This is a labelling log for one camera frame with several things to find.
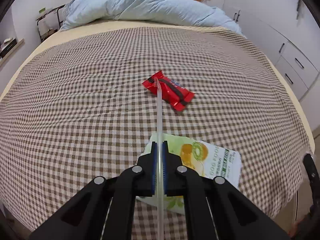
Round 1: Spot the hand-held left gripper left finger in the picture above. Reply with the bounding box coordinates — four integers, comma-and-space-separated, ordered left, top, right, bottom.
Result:
29, 141, 158, 240

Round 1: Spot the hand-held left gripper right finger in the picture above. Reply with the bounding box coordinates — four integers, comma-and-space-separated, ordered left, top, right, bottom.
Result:
162, 141, 291, 240

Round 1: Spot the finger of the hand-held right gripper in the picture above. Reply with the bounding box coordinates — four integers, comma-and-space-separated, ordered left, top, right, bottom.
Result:
302, 153, 319, 188

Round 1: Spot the green white fruit packet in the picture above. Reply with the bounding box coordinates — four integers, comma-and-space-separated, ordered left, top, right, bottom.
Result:
136, 132, 242, 214

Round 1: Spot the black box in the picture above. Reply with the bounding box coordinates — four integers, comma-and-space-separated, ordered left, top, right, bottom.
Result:
0, 40, 19, 58

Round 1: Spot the hanging white plastic bag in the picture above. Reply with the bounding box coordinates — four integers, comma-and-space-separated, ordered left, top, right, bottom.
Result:
295, 0, 304, 20

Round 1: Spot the red candy wrapper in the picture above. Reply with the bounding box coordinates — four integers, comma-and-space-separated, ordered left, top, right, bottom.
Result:
142, 70, 195, 112

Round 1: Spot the light blue duvet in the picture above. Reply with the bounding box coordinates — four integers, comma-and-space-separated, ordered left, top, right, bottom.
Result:
60, 0, 243, 34

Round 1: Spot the brown checkered bedspread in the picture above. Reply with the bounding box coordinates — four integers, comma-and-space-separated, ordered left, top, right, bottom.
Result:
0, 26, 313, 240

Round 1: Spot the white wardrobe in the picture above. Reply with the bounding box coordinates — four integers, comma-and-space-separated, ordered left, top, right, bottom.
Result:
222, 0, 320, 100

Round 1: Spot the wooden window sill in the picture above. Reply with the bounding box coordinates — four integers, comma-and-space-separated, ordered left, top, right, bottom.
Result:
0, 39, 25, 65

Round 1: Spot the metal bedside rack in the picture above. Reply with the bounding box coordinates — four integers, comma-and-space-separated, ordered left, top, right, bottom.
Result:
36, 5, 65, 42

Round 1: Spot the translucent drinking straw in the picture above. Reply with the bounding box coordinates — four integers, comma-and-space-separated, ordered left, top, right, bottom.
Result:
154, 77, 165, 240

